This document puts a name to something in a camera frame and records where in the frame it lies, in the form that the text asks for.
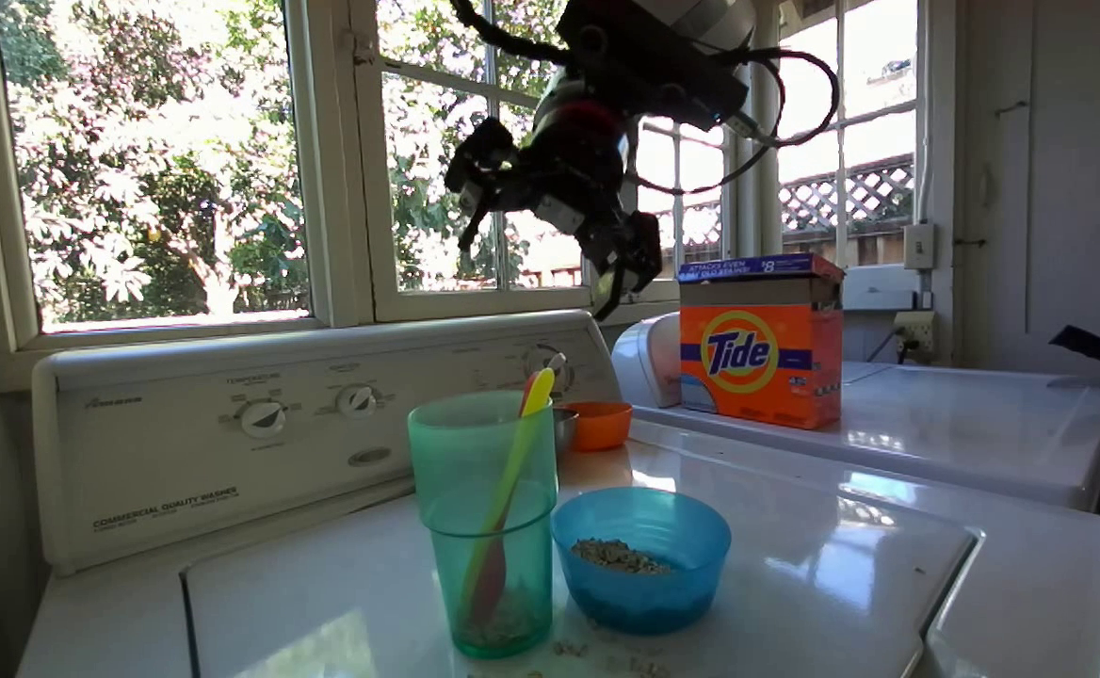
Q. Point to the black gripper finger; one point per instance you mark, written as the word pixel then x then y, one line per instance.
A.
pixel 647 257
pixel 610 283

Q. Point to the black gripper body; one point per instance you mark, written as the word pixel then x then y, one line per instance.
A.
pixel 575 173

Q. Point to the orange plastic bowl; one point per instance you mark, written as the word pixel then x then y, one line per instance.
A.
pixel 599 431

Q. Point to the yellow-green toothbrush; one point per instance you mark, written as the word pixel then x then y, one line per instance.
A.
pixel 517 455

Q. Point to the green translucent plastic cup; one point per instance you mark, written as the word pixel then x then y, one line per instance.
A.
pixel 450 504

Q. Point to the white dryer machine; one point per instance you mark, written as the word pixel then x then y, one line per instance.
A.
pixel 951 426

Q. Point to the white washing machine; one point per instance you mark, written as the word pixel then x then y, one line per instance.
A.
pixel 327 588

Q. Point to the large washer timer dial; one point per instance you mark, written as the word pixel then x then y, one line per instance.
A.
pixel 564 376

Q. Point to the orange Tide detergent box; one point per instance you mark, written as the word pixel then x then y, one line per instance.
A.
pixel 757 360

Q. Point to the wooden lattice fence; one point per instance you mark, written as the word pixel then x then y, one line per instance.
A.
pixel 874 195

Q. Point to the brown grain food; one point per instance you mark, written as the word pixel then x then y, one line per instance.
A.
pixel 619 554

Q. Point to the white washer knob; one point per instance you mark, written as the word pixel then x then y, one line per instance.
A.
pixel 261 416
pixel 360 403

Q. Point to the blue plastic bowl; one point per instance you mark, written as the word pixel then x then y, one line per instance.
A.
pixel 639 597

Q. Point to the white box on wall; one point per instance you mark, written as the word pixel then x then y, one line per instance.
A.
pixel 879 287

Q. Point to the white wooden window frame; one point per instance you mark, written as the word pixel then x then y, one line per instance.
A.
pixel 338 190

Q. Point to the wall light switch plate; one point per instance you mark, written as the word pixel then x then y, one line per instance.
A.
pixel 919 246

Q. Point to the wall power outlet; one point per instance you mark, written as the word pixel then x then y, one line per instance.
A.
pixel 915 336

